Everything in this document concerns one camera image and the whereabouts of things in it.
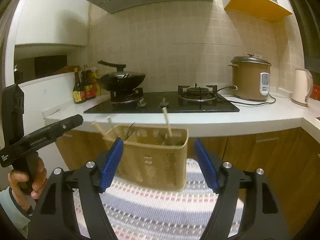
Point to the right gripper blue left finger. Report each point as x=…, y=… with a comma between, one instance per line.
x=55, y=217

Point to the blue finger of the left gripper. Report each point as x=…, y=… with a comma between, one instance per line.
x=12, y=114

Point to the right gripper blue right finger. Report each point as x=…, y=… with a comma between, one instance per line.
x=261, y=218

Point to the grey sleeve forearm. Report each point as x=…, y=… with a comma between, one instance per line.
x=16, y=214

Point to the white refrigerator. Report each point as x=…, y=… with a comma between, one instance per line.
x=52, y=95

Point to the metal spoon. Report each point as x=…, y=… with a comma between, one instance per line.
x=128, y=130

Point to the tan plastic utensil basket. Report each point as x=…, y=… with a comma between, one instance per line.
x=149, y=161

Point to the dark soy sauce bottle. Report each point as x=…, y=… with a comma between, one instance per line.
x=78, y=89

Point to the red label sauce bottle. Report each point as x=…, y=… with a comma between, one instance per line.
x=90, y=84

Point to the black wok with lid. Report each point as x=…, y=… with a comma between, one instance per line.
x=121, y=79

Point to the striped woven table mat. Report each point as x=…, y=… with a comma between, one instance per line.
x=137, y=212

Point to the black gas stove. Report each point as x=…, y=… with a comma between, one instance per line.
x=185, y=99

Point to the white electric kettle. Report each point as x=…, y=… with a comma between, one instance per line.
x=303, y=85

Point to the brown rice cooker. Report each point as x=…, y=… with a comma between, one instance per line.
x=251, y=76

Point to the dark window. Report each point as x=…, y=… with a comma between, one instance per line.
x=307, y=15

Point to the white wall cabinet left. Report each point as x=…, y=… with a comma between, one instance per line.
x=53, y=22

